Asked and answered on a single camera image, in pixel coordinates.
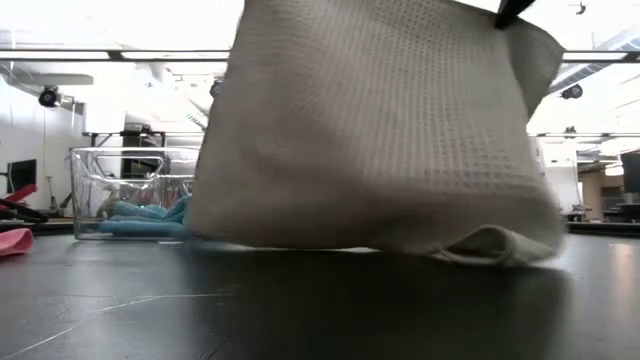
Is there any grey waffle microfiber towel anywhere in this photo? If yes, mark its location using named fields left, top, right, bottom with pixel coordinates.
left=187, top=0, right=566, bottom=269

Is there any cyan microfiber towel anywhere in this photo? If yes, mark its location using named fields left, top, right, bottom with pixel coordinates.
left=112, top=195, right=194, bottom=224

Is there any clear plastic bin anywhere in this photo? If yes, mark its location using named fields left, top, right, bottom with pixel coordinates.
left=69, top=146, right=201, bottom=241

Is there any pink microfiber towel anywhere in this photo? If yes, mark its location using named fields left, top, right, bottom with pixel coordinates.
left=0, top=227, right=35, bottom=258

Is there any black monitor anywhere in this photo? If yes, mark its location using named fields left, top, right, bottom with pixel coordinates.
left=7, top=159, right=37, bottom=194

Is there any red angled bar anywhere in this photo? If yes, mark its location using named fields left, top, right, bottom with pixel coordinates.
left=7, top=183, right=40, bottom=204

